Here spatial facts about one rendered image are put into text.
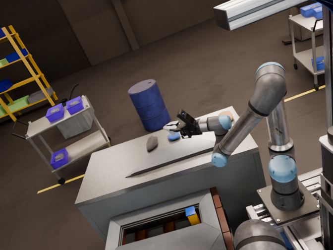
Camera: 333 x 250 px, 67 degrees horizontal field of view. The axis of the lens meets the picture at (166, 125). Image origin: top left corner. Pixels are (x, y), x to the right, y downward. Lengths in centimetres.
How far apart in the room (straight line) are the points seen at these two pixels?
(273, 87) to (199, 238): 96
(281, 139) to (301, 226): 43
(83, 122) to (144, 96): 193
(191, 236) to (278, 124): 81
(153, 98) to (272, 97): 326
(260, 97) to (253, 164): 84
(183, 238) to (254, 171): 65
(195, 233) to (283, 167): 67
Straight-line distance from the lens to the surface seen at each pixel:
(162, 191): 181
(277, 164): 126
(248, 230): 67
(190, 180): 177
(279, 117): 122
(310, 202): 141
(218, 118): 127
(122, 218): 192
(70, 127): 570
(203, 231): 161
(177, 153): 182
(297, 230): 143
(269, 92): 103
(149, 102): 415
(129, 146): 220
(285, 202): 135
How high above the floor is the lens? 213
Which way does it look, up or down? 29 degrees down
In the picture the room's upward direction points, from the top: 23 degrees counter-clockwise
